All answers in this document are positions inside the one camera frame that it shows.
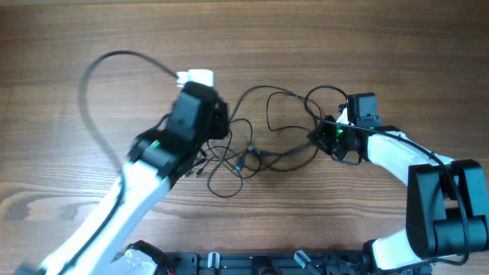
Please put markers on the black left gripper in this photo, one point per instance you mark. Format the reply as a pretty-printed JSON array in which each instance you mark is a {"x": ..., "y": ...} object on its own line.
[{"x": 221, "y": 119}]

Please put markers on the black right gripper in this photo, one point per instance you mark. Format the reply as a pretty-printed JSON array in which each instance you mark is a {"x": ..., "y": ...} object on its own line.
[{"x": 328, "y": 137}]

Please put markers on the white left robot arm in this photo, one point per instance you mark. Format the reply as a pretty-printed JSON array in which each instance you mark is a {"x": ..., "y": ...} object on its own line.
[{"x": 157, "y": 160}]

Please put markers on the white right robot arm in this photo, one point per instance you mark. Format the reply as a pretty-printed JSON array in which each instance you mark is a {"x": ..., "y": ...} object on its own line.
[{"x": 446, "y": 203}]

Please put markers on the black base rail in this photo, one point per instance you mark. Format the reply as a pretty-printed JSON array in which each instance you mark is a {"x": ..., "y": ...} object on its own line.
[{"x": 336, "y": 262}]

